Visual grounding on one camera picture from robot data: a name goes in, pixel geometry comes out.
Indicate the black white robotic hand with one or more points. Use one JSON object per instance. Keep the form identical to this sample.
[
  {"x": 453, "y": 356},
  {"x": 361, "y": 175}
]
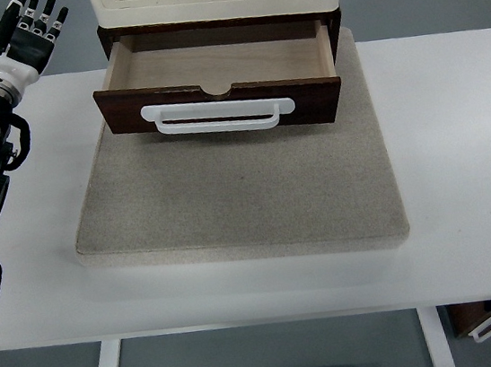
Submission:
[{"x": 28, "y": 34}]

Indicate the dark wooden drawer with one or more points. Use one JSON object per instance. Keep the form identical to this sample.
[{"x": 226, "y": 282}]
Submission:
[{"x": 272, "y": 60}]

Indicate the beige square mat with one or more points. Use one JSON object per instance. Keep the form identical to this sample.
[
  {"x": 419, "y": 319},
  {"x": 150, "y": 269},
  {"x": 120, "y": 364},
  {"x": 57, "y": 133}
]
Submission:
[{"x": 287, "y": 191}]

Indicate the white right table leg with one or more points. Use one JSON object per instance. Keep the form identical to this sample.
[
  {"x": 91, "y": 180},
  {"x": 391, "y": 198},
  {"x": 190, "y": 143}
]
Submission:
[{"x": 435, "y": 338}]

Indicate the white drawer handle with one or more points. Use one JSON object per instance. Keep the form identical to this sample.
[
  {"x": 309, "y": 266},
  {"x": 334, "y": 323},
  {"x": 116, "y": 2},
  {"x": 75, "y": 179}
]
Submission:
[{"x": 217, "y": 116}]

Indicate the dark wooden cabinet frame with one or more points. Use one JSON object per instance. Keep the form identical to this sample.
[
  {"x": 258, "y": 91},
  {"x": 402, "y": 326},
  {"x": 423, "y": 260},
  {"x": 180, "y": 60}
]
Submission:
[{"x": 108, "y": 36}]

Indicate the spare white handle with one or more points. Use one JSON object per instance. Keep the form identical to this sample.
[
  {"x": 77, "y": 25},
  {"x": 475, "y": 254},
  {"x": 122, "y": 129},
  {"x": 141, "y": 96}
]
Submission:
[{"x": 481, "y": 332}]

